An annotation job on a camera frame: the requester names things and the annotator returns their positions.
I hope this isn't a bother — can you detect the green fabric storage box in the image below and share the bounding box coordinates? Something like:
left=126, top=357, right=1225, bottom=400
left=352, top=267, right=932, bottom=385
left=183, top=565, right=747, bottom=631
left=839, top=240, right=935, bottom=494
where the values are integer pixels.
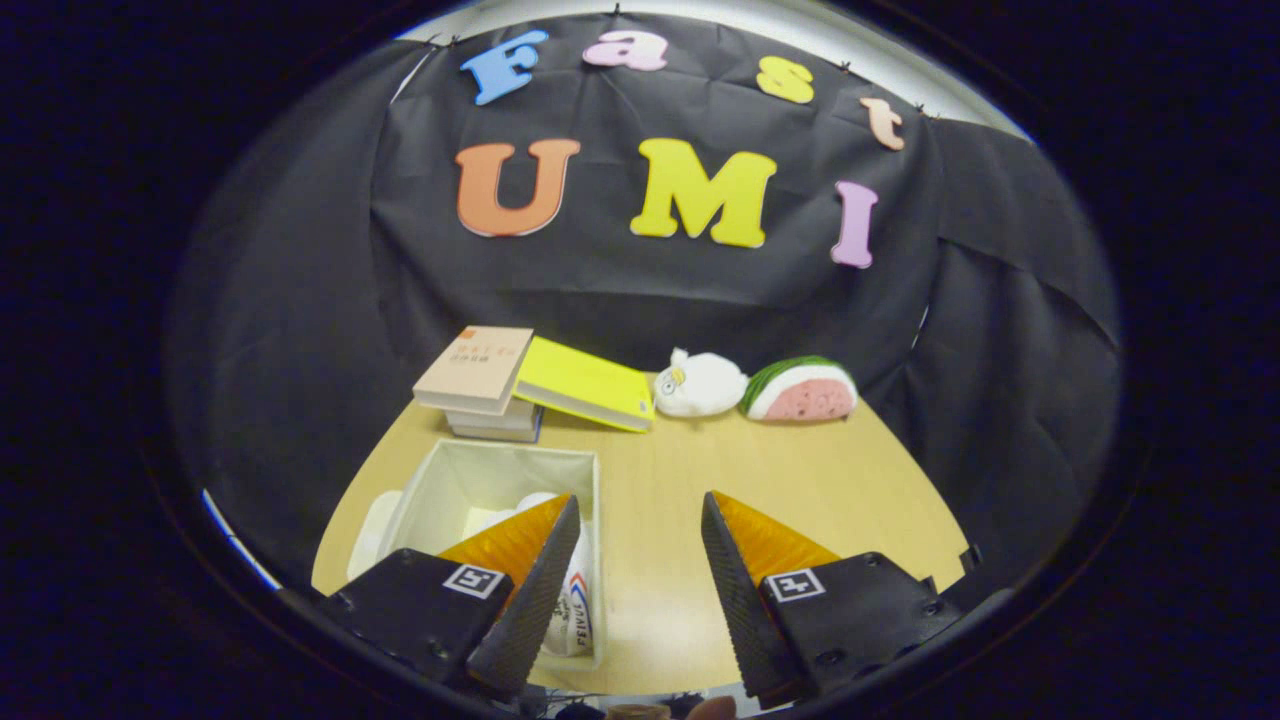
left=347, top=438, right=607, bottom=673

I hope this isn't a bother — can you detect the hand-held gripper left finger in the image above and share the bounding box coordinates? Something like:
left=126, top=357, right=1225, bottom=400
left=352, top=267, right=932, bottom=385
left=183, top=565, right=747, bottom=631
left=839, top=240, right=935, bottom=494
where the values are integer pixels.
left=320, top=493, right=583, bottom=701

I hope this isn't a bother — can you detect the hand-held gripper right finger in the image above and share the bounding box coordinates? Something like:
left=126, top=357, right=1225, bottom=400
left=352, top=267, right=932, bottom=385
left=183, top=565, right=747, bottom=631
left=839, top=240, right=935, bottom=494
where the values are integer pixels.
left=700, top=490, right=976, bottom=709

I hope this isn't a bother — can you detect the watermelon slice plush toy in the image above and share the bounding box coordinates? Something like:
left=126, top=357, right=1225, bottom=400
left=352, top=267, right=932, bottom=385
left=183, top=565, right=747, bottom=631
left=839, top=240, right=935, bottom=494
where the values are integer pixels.
left=740, top=355, right=859, bottom=422

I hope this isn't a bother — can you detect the grey book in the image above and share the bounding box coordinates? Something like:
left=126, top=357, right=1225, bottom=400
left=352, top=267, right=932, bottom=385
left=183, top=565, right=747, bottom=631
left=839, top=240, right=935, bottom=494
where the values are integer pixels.
left=445, top=398, right=544, bottom=443

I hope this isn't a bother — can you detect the yellow book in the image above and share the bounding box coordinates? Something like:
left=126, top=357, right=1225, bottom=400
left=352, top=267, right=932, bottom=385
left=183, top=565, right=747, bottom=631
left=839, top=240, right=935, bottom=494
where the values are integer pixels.
left=512, top=335, right=656, bottom=434

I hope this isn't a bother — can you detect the beige book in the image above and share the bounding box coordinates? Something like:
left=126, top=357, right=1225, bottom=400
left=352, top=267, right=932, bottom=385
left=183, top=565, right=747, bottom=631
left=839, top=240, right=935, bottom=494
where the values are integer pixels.
left=412, top=326, right=535, bottom=417

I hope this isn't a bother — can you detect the white plush toy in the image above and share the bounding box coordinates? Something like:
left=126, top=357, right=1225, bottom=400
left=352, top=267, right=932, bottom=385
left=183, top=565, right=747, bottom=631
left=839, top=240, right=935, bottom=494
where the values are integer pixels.
left=653, top=347, right=750, bottom=419

